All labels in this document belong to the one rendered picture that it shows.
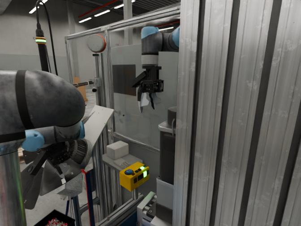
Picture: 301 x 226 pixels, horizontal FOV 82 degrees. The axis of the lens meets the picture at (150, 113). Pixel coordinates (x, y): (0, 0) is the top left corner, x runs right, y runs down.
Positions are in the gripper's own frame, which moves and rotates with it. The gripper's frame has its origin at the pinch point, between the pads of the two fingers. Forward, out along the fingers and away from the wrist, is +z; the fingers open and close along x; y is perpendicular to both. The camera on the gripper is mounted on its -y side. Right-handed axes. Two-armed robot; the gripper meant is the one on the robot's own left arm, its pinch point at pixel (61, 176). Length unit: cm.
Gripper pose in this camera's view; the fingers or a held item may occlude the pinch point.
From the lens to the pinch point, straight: 103.1
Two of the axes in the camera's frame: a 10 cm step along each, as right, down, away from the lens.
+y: 6.3, -4.7, 6.2
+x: -7.5, -1.7, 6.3
